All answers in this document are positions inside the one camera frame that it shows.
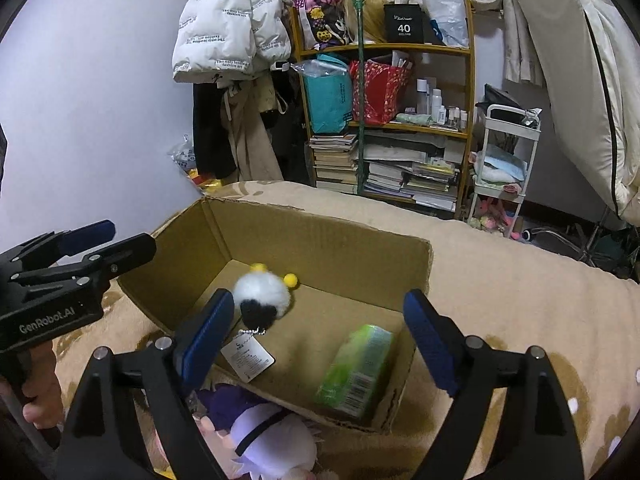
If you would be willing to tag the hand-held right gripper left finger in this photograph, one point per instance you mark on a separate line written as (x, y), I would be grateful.
(207, 340)

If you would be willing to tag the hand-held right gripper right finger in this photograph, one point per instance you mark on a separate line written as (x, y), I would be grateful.
(430, 345)

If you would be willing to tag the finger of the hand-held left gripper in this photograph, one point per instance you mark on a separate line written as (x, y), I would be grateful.
(127, 255)
(90, 237)

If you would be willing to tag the purple-haired plush doll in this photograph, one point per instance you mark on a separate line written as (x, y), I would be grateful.
(270, 435)

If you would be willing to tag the cardboard box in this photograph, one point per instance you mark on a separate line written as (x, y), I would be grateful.
(300, 240)

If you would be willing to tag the person's left hand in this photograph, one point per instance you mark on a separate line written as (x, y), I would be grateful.
(42, 390)

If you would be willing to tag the green tissue pack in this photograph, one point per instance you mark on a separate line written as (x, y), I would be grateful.
(355, 365)

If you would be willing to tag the beige printed blanket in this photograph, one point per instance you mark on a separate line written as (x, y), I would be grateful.
(500, 280)

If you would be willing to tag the plastic bag of toys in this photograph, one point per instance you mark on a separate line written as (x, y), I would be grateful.
(182, 157)

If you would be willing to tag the pink plush toys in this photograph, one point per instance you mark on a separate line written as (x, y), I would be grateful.
(492, 215)

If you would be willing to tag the black coat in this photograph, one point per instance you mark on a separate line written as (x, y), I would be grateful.
(207, 125)

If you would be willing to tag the beige coat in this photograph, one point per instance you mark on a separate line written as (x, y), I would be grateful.
(245, 135)

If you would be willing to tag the pile of books and papers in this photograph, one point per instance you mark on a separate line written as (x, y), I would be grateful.
(400, 175)

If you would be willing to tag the metal folding stand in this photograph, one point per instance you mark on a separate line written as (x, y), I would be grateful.
(592, 245)

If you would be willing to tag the light blue folded cloth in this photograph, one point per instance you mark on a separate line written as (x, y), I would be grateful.
(500, 165)

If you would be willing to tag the stack of books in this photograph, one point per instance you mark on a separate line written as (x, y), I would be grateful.
(332, 160)

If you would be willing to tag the white trolley cart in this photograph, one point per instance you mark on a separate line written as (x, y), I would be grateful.
(505, 127)

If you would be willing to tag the green pole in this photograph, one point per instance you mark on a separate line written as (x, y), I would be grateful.
(359, 110)

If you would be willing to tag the white puffer jacket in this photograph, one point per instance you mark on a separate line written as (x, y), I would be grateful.
(220, 25)

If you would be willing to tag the teal bag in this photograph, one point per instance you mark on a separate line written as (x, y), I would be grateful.
(325, 100)

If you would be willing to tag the row of cosmetic bottles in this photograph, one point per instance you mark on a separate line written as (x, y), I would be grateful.
(424, 92)

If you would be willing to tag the red bag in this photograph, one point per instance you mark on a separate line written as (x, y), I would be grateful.
(377, 95)

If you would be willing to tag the black bag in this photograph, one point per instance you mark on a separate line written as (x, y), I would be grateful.
(500, 97)

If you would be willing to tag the wooden bookshelf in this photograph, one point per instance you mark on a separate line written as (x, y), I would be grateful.
(380, 48)

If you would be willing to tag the patterned tote bag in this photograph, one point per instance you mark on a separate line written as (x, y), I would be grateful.
(320, 15)

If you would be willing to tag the black box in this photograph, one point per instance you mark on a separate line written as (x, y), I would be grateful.
(404, 27)

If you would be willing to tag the white folded mattress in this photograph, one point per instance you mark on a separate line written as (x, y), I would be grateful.
(575, 60)

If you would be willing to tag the blonde wig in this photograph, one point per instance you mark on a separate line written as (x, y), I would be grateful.
(372, 20)

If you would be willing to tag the clear plastic bag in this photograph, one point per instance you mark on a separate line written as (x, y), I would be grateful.
(445, 5)

